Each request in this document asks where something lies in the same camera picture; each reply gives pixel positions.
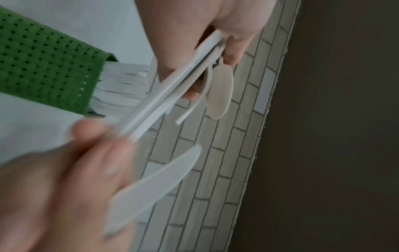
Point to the person's right hand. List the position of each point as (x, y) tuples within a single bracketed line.
[(53, 192)]

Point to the person's left hand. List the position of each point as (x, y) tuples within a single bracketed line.
[(187, 29)]

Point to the handful of white plastic cutlery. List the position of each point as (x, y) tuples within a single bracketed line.
[(221, 91)]

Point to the bunch of white plastic knives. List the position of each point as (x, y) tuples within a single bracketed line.
[(121, 88)]

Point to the white plastic knife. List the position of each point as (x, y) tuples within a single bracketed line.
[(156, 182)]

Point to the green basket with knives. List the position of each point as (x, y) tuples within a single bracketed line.
[(40, 66)]

